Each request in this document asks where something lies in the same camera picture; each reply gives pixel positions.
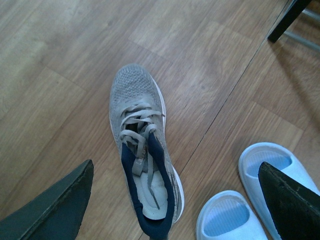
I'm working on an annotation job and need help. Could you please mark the light blue slide sandal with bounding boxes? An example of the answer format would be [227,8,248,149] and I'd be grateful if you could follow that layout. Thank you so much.
[196,190,267,240]
[238,142,320,240]

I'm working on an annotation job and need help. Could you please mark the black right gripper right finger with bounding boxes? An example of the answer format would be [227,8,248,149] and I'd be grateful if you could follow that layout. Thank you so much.
[258,161,320,240]

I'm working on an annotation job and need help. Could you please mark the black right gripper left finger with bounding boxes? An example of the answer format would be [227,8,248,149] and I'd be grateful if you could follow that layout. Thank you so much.
[0,159,94,240]

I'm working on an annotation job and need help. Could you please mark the grey knit sneaker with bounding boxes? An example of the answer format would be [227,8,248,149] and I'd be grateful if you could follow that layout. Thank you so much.
[109,63,185,240]

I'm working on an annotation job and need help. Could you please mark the black metal shoe rack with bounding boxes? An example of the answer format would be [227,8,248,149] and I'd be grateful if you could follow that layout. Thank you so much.
[267,0,320,52]

